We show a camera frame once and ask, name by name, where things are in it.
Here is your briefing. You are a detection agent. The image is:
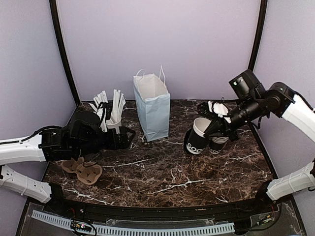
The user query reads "brown cardboard cup carrier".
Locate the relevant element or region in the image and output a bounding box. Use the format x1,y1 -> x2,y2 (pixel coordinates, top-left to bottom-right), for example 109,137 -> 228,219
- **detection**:
61,157 -> 103,185

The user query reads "black paper coffee cup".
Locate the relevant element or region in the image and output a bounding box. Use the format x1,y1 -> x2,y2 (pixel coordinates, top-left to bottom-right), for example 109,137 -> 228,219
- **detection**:
186,118 -> 211,155

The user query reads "light blue paper bag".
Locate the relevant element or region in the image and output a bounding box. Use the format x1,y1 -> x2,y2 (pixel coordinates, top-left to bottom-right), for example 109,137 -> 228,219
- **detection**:
133,66 -> 170,142

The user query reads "stack of paper coffee cups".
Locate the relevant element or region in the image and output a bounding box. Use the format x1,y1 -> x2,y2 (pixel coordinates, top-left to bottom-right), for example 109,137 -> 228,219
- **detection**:
209,137 -> 228,154

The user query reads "white slotted cable duct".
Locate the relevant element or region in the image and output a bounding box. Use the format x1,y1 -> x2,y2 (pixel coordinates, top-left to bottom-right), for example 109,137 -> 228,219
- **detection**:
31,210 -> 235,236

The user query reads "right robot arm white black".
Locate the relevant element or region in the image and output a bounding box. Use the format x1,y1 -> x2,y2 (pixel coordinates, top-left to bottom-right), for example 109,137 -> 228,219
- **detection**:
198,69 -> 315,213

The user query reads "stack of black lids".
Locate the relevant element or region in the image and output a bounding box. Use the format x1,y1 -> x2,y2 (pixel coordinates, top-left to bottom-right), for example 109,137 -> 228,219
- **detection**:
183,129 -> 197,155

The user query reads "white cup holding straws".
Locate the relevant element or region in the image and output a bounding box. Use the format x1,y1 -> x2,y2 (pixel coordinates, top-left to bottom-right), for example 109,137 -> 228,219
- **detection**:
106,120 -> 122,130

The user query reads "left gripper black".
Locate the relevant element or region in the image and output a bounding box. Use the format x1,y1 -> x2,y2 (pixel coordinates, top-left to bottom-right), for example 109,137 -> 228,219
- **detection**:
74,126 -> 136,158

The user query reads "bundle of wrapped white straws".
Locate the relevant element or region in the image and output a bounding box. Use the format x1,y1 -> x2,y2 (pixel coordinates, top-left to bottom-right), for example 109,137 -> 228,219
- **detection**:
89,89 -> 126,125

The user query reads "black front frame rail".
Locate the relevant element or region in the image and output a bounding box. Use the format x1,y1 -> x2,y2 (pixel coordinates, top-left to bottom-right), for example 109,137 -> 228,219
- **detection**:
40,183 -> 281,223

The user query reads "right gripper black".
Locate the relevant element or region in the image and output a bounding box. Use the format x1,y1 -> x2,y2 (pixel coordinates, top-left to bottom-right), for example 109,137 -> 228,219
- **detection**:
203,94 -> 264,141

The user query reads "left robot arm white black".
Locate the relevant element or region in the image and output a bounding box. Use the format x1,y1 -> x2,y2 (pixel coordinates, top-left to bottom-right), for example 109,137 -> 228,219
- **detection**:
0,112 -> 135,214

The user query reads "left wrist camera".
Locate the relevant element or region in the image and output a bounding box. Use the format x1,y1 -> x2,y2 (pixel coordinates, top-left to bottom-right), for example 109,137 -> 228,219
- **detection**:
96,102 -> 112,133

